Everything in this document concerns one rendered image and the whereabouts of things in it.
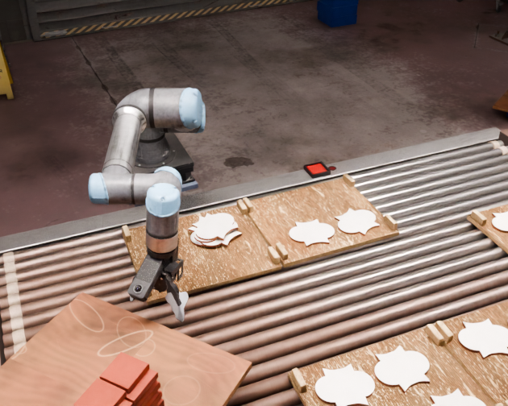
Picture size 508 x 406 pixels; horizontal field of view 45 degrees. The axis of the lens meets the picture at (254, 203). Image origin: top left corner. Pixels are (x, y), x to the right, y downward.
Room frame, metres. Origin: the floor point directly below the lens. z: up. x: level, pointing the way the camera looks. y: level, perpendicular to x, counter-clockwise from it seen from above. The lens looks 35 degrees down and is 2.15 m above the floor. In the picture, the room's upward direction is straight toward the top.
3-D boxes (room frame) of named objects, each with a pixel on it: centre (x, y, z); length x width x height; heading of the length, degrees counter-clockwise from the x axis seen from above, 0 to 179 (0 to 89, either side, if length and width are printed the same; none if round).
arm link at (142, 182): (1.25, 0.23, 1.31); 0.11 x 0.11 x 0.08; 2
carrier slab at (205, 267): (1.49, 0.17, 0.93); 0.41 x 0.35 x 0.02; 112
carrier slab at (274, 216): (1.65, -0.21, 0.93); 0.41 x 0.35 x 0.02; 113
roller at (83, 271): (1.69, -0.16, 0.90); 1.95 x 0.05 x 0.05; 112
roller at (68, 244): (1.83, -0.10, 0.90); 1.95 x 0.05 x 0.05; 112
